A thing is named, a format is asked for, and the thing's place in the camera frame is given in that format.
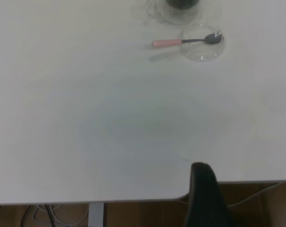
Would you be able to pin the white table leg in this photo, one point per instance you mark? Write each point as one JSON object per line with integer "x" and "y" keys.
{"x": 96, "y": 215}

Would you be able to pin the clear double-wall glass cup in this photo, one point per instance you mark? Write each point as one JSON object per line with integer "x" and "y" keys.
{"x": 178, "y": 16}

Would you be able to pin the clear glass saucer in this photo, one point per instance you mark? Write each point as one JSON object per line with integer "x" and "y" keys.
{"x": 199, "y": 52}

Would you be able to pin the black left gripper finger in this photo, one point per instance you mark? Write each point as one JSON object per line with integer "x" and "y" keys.
{"x": 207, "y": 201}

